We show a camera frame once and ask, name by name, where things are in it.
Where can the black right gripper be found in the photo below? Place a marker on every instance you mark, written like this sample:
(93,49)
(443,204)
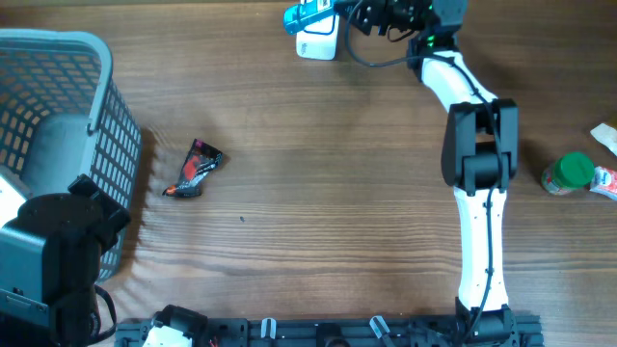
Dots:
(378,13)

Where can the blue mouthwash bottle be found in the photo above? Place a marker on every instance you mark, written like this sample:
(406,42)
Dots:
(300,16)

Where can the black red snack wrapper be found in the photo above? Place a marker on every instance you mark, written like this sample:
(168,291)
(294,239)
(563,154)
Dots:
(201,159)

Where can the green lid jar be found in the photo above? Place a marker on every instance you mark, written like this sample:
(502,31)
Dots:
(571,172)

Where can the white brown cookie bag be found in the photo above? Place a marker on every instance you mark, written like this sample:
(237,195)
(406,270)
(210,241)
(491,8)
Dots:
(606,135)

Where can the small red white box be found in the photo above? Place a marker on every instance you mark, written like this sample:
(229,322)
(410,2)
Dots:
(604,182)

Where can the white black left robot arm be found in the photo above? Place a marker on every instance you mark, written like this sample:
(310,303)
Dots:
(50,262)

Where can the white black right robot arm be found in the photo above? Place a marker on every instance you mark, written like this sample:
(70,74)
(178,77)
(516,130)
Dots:
(479,158)

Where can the white barcode scanner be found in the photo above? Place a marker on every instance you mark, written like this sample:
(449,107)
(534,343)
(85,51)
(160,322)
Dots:
(319,40)

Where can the grey plastic mesh basket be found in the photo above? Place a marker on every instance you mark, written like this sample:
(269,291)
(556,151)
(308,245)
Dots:
(62,115)

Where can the black mounting rail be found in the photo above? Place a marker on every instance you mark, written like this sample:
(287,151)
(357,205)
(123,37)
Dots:
(337,332)

